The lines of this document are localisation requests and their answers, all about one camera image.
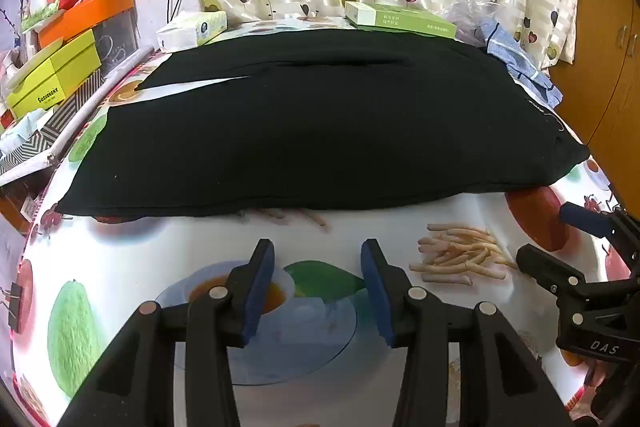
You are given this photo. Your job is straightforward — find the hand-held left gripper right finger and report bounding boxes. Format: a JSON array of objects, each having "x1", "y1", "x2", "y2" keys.
[{"x1": 361, "y1": 238, "x2": 573, "y2": 427}]

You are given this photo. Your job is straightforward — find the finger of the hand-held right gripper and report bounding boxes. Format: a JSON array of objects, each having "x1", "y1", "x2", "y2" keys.
[
  {"x1": 559, "y1": 202, "x2": 640, "y2": 269},
  {"x1": 516, "y1": 244, "x2": 601, "y2": 334}
]

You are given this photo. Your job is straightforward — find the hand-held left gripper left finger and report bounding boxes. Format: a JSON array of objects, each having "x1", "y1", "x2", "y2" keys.
[{"x1": 57, "y1": 238, "x2": 277, "y2": 427}]

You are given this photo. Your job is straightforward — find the black pants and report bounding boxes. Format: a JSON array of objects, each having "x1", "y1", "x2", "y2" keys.
[{"x1": 54, "y1": 29, "x2": 591, "y2": 220}]

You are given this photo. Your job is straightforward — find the fruit printed tablecloth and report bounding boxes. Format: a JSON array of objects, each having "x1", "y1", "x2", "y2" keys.
[{"x1": 10, "y1": 14, "x2": 632, "y2": 427}]

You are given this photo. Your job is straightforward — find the blue striped cloth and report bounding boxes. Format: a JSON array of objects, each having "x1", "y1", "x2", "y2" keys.
[{"x1": 472, "y1": 18, "x2": 564, "y2": 108}]

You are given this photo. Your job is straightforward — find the wooden cabinet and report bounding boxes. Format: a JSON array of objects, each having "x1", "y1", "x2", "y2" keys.
[{"x1": 547, "y1": 0, "x2": 640, "y2": 204}]

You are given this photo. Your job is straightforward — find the clear plastic bag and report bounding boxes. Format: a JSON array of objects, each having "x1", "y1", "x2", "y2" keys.
[{"x1": 442, "y1": 0, "x2": 502, "y2": 48}]

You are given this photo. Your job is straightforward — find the black binder clip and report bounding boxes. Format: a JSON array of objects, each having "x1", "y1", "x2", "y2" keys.
[{"x1": 0, "y1": 284, "x2": 27, "y2": 333}]

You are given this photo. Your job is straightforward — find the black white patterned box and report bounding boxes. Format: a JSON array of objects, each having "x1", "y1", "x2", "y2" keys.
[{"x1": 0, "y1": 69, "x2": 109, "y2": 186}]

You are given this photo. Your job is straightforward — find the green flat box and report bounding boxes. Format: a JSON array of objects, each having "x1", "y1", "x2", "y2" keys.
[{"x1": 344, "y1": 1, "x2": 457, "y2": 40}]

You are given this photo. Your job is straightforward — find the white tissue pack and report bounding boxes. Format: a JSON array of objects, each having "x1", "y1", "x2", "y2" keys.
[{"x1": 156, "y1": 11, "x2": 229, "y2": 54}]

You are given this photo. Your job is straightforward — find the yellow-green box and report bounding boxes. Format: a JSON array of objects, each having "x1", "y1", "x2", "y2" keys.
[{"x1": 6, "y1": 29, "x2": 103, "y2": 120}]

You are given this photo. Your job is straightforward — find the orange box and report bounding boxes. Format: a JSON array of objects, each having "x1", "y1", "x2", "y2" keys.
[{"x1": 39, "y1": 0, "x2": 135, "y2": 50}]

